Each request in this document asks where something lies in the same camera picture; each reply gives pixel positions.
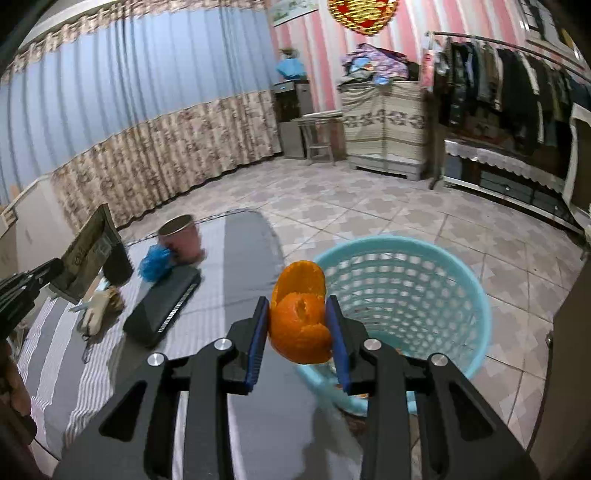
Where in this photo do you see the patterned snack package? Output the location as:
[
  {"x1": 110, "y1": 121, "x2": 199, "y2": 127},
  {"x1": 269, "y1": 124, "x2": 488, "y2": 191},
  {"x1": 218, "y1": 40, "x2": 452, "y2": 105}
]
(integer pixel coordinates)
[{"x1": 49, "y1": 203, "x2": 121, "y2": 304}]

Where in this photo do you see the beige cloth rag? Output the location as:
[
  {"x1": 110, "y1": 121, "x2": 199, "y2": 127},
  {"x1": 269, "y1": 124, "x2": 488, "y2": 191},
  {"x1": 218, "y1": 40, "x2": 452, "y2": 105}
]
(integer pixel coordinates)
[{"x1": 70, "y1": 286, "x2": 125, "y2": 337}]

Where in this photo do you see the black woven cup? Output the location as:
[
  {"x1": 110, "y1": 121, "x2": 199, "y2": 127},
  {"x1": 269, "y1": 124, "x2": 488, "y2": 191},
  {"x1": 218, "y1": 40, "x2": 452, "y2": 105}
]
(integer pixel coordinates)
[{"x1": 102, "y1": 242, "x2": 133, "y2": 287}]

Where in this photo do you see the orange peel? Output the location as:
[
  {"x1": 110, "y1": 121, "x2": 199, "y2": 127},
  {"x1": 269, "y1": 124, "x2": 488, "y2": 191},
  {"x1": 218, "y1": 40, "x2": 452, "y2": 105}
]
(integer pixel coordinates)
[{"x1": 269, "y1": 260, "x2": 332, "y2": 365}]

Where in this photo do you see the white low cabinet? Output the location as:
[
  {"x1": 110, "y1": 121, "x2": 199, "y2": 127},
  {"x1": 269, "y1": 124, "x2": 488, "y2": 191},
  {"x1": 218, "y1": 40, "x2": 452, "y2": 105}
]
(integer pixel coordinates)
[{"x1": 0, "y1": 175, "x2": 74, "y2": 278}]

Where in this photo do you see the teal plastic laundry basket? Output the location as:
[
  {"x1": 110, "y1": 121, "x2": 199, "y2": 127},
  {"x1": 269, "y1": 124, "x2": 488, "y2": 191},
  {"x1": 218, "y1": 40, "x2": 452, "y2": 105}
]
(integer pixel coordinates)
[{"x1": 294, "y1": 234, "x2": 493, "y2": 416}]

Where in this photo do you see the blue crumpled plastic bag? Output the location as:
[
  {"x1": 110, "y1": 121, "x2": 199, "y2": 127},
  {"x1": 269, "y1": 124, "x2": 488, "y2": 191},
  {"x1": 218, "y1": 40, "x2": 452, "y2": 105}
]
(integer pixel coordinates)
[{"x1": 139, "y1": 244, "x2": 174, "y2": 283}]

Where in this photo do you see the black flat case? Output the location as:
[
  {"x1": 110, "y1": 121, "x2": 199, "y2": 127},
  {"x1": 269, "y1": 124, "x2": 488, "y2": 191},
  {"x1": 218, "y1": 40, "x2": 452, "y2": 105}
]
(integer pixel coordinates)
[{"x1": 123, "y1": 265, "x2": 201, "y2": 348}]

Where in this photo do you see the grey striped table cloth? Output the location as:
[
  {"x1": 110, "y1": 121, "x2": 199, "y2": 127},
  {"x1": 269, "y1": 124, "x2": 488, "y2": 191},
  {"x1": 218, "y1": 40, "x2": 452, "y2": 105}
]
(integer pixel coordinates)
[{"x1": 18, "y1": 210, "x2": 361, "y2": 479}]

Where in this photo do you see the pink metal mug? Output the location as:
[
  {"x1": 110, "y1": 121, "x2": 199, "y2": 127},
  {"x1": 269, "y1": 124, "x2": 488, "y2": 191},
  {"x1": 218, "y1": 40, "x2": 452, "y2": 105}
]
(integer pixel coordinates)
[{"x1": 157, "y1": 214, "x2": 205, "y2": 264}]

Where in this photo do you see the blue floral curtain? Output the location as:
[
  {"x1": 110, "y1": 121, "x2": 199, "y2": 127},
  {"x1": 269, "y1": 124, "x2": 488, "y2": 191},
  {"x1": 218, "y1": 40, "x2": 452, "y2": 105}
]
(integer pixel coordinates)
[{"x1": 1, "y1": 1, "x2": 280, "y2": 227}]

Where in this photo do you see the low tv bench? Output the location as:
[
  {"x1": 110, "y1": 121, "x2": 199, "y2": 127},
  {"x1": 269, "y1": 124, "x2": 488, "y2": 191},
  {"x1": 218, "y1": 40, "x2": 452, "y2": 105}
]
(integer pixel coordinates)
[{"x1": 440, "y1": 138, "x2": 583, "y2": 235}]

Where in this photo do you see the cloth covered cabinet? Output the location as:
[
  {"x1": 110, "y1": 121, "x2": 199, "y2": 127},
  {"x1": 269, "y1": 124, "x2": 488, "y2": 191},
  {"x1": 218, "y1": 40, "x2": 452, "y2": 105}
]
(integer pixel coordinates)
[{"x1": 339, "y1": 80, "x2": 431, "y2": 181}]

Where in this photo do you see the small folding table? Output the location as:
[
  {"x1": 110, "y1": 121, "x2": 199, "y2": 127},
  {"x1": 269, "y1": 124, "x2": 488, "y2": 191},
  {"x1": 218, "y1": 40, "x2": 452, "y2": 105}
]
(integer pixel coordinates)
[{"x1": 297, "y1": 110, "x2": 346, "y2": 165}]

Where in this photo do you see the grey water dispenser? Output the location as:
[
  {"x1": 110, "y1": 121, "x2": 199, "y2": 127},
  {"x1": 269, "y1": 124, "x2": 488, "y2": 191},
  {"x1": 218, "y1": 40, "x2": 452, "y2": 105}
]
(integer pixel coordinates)
[{"x1": 271, "y1": 80, "x2": 315, "y2": 159}]

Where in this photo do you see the clothes rack with garments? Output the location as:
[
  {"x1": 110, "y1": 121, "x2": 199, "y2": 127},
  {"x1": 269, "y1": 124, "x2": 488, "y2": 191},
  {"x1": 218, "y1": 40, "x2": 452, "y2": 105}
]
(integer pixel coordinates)
[{"x1": 430, "y1": 36, "x2": 590, "y2": 169}]

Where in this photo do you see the blue bag on dispenser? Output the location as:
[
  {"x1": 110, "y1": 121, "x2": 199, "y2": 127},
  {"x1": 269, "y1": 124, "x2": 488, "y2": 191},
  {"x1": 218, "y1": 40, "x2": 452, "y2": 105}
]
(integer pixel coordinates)
[{"x1": 276, "y1": 58, "x2": 308, "y2": 81}]

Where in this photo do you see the pile of folded clothes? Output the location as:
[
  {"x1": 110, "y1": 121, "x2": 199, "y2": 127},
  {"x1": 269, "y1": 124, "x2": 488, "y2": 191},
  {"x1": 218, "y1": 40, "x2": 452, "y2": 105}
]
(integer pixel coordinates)
[{"x1": 341, "y1": 43, "x2": 410, "y2": 86}]

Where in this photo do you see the wall poster picture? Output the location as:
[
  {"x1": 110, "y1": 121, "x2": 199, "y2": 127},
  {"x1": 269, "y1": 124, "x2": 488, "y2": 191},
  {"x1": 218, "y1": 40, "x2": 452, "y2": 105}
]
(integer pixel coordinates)
[{"x1": 269, "y1": 0, "x2": 318, "y2": 27}]

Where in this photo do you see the red heart wall decoration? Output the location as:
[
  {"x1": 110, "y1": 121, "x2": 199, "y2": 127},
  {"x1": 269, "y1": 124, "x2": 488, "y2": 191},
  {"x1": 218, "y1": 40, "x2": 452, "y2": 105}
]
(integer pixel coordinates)
[{"x1": 327, "y1": 0, "x2": 400, "y2": 36}]

